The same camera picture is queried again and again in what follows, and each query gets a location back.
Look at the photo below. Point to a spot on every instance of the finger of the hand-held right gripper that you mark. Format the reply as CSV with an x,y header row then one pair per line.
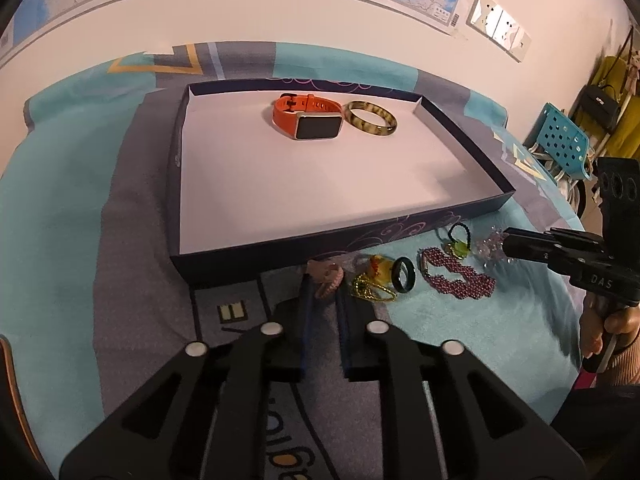
x,y
525,246
580,240

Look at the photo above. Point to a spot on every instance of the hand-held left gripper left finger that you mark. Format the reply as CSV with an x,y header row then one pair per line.
x,y
306,312

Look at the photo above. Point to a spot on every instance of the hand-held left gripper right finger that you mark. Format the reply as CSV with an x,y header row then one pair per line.
x,y
342,325

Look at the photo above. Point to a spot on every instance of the dark blue shallow box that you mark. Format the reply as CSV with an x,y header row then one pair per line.
x,y
320,185

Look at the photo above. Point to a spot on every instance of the person's right forearm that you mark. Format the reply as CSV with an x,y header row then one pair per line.
x,y
627,365

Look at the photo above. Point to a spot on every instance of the person's right hand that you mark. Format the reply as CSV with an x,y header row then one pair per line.
x,y
622,322

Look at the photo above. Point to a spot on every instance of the yellow coat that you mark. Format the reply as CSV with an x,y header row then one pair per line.
x,y
627,120

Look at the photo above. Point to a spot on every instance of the blue perforated plastic chair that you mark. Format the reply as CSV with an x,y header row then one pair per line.
x,y
562,137

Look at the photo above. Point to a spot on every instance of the black handbag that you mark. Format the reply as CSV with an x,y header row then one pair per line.
x,y
600,107

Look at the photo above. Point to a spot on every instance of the pink hanging plush toy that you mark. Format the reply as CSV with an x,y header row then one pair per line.
x,y
635,65

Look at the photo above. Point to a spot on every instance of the orange smartwatch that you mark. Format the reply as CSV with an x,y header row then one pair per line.
x,y
316,125

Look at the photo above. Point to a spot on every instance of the person's dark clothing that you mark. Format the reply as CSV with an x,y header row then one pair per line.
x,y
610,435

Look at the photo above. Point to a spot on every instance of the tortoiseshell bangle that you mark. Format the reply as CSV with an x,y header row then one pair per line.
x,y
352,119

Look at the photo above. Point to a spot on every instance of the teal grey printed blanket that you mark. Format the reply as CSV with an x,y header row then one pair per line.
x,y
100,220

